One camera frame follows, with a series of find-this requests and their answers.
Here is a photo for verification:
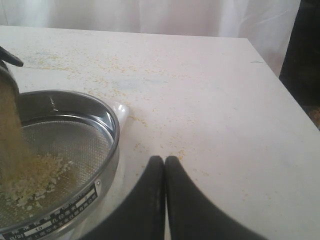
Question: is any white backdrop curtain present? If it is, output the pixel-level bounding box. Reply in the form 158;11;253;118
0;0;300;75

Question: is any white plastic tray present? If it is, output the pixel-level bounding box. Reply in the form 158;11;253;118
64;103;130;240

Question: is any round steel mesh sieve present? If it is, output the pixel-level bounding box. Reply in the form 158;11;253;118
0;90;129;240

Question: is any stainless steel cup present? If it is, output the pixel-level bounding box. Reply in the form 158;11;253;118
0;60;20;98

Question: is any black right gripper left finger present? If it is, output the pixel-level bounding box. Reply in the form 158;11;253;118
82;155;165;240

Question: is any pile of grains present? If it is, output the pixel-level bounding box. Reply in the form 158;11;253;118
0;82;77;228

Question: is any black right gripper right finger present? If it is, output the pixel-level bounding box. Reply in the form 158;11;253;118
164;156;265;240

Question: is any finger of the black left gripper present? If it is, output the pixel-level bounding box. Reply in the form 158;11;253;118
0;47;24;67

